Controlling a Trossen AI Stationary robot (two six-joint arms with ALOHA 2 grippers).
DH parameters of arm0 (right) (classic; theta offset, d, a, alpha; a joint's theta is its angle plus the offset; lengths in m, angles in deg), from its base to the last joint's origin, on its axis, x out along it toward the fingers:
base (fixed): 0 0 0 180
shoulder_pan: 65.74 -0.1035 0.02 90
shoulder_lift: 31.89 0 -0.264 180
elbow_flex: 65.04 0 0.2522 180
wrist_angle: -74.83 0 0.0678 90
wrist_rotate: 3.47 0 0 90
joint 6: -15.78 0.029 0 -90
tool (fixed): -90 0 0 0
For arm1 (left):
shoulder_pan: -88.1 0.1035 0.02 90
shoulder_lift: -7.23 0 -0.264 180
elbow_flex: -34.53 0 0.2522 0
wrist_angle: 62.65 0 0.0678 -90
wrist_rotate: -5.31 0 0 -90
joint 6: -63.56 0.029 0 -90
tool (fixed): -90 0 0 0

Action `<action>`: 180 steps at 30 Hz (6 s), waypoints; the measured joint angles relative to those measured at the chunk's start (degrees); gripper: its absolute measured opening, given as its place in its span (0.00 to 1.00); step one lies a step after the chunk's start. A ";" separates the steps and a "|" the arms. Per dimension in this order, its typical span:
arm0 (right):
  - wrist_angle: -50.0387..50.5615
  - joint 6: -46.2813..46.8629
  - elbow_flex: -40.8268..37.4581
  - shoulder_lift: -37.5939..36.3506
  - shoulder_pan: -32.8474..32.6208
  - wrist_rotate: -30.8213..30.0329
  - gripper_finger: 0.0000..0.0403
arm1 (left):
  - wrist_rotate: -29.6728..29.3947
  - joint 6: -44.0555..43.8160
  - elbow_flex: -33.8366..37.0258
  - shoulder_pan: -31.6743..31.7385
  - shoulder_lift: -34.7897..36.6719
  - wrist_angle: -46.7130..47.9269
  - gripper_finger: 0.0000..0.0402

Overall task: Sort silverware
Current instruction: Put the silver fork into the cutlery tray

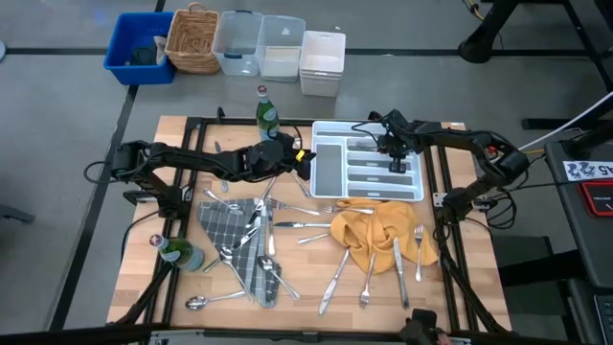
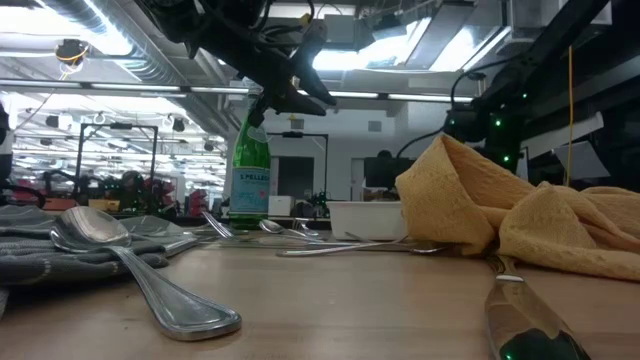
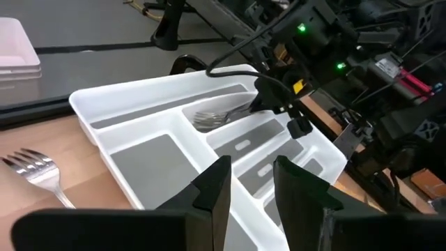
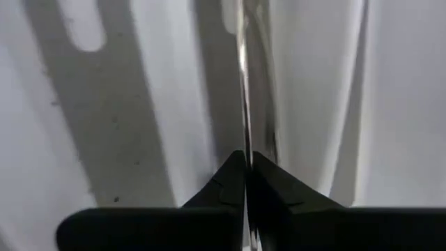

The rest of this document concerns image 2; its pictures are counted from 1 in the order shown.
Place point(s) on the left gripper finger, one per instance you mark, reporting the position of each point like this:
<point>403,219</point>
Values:
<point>310,82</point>
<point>292,102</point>

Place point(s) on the silver fork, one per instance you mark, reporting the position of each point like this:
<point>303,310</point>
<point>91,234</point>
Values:
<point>219,227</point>
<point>306,230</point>

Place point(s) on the silver table knife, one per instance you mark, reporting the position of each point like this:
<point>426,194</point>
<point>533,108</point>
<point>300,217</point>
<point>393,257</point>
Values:
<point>520,315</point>
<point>180,246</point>

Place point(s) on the large silver spoon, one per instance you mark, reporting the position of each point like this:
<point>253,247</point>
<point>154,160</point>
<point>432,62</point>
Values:
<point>90,227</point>

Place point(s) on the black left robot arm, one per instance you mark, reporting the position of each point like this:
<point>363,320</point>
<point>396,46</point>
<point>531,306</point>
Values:
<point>175,20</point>

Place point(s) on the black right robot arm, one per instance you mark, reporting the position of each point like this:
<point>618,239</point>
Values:
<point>555,47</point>

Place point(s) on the bright ceiling light panel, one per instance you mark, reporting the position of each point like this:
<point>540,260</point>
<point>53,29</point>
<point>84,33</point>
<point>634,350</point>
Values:
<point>340,60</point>

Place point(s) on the long ceiling light bar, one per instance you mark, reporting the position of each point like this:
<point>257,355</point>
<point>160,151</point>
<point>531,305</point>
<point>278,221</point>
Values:
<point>430,98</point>

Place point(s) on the green glass water bottle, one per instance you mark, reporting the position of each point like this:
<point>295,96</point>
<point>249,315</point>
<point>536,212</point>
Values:
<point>250,160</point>

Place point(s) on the yellow cloth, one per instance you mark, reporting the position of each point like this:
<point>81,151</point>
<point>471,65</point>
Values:
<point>450,200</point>

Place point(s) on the white slanted beam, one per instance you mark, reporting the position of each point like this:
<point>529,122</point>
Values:
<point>575,132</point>

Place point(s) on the white board panel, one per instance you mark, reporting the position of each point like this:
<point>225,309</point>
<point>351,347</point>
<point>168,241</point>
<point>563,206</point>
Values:
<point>580,162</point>

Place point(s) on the white box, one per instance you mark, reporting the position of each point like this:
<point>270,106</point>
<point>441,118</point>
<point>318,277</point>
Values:
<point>281,206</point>

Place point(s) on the black monitor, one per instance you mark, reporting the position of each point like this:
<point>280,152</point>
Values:
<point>385,175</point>

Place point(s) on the red pink bag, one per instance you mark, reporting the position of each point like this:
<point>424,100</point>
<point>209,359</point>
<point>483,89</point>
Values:
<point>198,202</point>
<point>160,192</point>

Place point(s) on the white cutlery tray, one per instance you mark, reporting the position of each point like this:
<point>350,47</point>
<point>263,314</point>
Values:
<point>365,220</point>

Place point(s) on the black ceiling-hung device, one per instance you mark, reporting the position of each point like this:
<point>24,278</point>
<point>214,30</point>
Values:
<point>71,51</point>

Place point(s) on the yellow box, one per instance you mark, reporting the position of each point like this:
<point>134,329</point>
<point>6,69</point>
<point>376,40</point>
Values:
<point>104,205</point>

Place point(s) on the orange box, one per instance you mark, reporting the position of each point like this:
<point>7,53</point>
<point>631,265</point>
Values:
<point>60,205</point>

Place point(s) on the grey checked cloth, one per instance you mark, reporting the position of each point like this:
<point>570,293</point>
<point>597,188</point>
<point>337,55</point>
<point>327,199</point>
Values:
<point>30,260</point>

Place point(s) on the grey wall vent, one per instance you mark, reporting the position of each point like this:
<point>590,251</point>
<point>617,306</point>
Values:
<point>296,124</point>
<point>375,126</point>

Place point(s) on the black metal frame rig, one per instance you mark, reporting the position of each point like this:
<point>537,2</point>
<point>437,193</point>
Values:
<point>120,125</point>

